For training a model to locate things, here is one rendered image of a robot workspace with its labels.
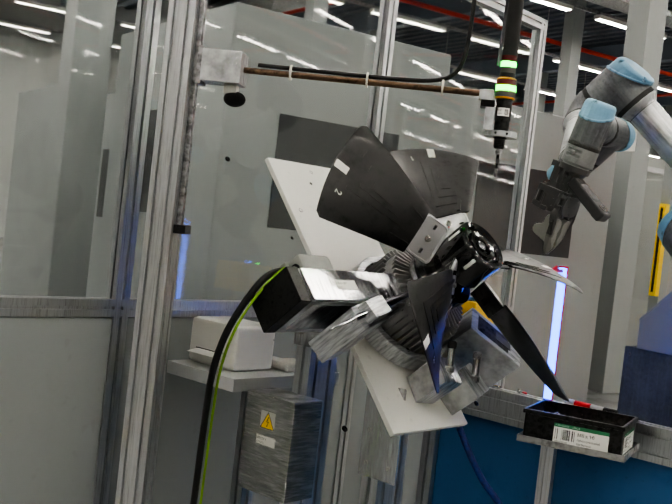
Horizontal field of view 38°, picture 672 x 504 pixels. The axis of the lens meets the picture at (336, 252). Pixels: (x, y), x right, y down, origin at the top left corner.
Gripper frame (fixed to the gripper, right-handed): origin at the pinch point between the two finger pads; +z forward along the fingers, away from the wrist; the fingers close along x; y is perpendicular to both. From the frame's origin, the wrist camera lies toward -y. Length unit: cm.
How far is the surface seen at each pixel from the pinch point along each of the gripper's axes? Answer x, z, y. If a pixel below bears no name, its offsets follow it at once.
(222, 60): 61, -16, 59
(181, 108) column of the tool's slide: 65, -3, 61
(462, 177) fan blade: 19.0, -9.3, 17.1
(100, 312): 70, 47, 62
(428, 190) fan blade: 26.6, -4.5, 19.1
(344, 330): 61, 21, 1
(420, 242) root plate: 40.8, 3.6, 6.1
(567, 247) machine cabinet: -387, 55, 196
